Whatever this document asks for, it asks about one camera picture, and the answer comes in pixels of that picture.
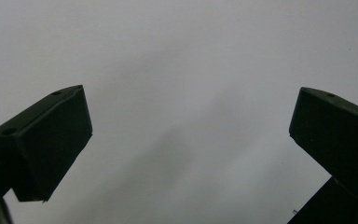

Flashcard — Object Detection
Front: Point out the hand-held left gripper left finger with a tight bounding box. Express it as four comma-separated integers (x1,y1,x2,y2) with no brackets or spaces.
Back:
0,84,93,203

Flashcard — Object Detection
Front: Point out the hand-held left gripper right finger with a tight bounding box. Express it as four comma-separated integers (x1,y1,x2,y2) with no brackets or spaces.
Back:
288,86,358,201

